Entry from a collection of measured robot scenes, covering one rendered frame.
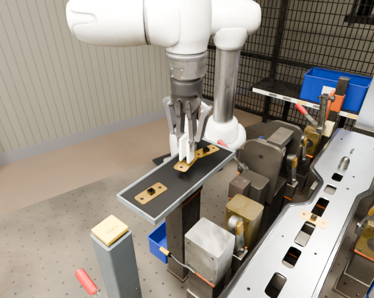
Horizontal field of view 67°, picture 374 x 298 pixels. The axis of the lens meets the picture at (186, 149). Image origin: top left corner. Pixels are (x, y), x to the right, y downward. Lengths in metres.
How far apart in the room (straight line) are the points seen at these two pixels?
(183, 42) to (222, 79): 0.68
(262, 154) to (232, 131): 0.50
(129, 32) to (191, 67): 0.14
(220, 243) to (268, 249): 0.20
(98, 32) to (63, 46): 2.35
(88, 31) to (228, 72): 0.74
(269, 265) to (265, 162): 0.31
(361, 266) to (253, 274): 0.41
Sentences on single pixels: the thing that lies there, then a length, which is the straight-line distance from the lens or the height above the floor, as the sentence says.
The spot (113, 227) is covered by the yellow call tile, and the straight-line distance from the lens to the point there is 0.69.
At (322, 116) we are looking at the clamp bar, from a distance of 1.30.
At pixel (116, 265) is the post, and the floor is 1.08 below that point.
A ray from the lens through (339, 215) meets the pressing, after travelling 1.03.
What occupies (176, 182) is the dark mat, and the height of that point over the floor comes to 1.16.
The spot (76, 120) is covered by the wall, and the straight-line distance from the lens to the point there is 3.20.
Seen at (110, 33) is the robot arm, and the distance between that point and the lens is 0.61.
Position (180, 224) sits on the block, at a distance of 0.89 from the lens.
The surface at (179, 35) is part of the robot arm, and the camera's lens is 0.59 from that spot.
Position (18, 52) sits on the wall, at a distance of 2.92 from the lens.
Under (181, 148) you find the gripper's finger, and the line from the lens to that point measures 0.75.
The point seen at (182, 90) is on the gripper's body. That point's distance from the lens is 0.64.
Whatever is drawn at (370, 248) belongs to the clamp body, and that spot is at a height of 0.96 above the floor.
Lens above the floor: 1.67
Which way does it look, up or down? 34 degrees down
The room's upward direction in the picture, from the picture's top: straight up
